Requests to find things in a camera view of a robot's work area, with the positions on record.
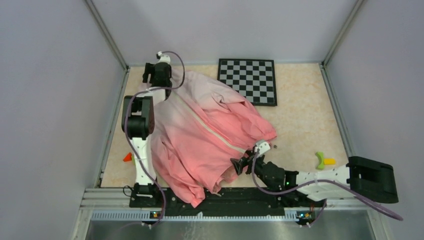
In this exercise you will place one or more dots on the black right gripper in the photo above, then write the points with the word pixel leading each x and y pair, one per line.
pixel 238 164

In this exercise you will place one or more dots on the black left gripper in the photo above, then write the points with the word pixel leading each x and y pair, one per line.
pixel 149 69

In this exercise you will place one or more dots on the pink zip-up jacket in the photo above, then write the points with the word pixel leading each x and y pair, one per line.
pixel 198 130

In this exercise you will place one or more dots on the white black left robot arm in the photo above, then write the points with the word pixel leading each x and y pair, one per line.
pixel 138 124

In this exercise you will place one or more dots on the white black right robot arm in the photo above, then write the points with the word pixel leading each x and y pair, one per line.
pixel 360 178

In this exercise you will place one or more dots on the black white checkerboard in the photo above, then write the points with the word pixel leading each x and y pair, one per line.
pixel 254 79

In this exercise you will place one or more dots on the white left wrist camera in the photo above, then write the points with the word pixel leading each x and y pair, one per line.
pixel 163 58

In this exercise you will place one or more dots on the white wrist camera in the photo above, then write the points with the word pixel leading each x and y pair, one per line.
pixel 261 147
pixel 163 58

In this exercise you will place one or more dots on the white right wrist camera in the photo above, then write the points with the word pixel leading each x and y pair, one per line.
pixel 261 147

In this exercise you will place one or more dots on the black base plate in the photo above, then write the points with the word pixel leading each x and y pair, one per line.
pixel 230 202

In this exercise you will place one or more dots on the aluminium frame rail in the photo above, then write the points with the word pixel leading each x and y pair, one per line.
pixel 105 214

